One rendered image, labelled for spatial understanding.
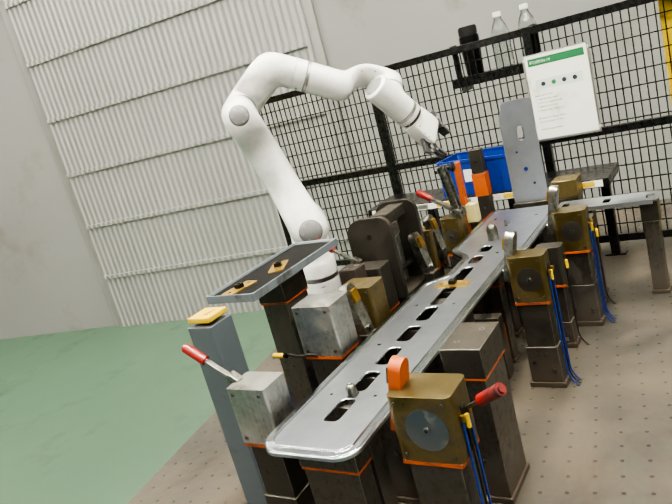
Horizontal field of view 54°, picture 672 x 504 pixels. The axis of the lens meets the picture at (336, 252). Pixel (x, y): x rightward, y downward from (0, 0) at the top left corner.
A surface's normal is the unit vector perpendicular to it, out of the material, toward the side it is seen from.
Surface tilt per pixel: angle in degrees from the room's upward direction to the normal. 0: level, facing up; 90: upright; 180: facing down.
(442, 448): 90
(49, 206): 90
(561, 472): 0
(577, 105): 90
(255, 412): 90
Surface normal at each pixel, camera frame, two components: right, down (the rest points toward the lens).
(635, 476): -0.25, -0.94
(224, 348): 0.83, -0.08
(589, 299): -0.49, 0.34
